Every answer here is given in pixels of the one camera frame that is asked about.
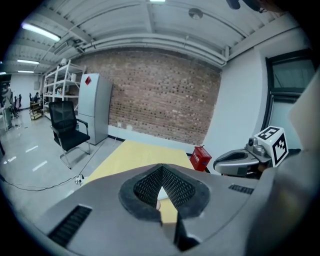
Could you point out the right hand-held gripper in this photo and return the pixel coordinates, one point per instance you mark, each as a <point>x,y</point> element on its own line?
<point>270,147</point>

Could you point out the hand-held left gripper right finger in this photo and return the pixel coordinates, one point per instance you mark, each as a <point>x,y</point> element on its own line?
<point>215,200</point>

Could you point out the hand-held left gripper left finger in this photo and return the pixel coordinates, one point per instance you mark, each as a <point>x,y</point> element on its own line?
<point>105,212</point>

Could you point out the red metal box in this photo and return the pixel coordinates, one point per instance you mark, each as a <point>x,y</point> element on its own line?
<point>200,158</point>

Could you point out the white power strip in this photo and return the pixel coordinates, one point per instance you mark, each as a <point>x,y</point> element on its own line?
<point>79,179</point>

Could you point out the black framed window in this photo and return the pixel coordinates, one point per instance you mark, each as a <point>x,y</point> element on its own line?
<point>287,82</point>

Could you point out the black mesh office chair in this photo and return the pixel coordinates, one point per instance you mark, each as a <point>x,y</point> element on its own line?
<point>66,125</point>

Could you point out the silver refrigerator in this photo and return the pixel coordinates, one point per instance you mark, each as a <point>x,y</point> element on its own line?
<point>93,107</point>

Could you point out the wooden cart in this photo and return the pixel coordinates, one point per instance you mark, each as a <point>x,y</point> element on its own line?
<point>36,111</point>

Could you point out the white metal shelving rack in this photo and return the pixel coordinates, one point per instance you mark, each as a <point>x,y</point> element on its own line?
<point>60,85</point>

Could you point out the round ceiling detector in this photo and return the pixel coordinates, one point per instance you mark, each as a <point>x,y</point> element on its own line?
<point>195,13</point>

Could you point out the long ceiling tube light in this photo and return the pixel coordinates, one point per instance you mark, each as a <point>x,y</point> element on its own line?
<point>41,32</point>
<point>28,61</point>
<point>25,71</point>

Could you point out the white wall outlet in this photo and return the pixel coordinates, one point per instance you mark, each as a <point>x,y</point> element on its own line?
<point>119,124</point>

